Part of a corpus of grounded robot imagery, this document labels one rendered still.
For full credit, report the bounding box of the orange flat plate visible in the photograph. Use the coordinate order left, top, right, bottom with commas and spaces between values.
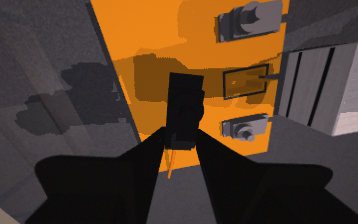
91, 0, 290, 156

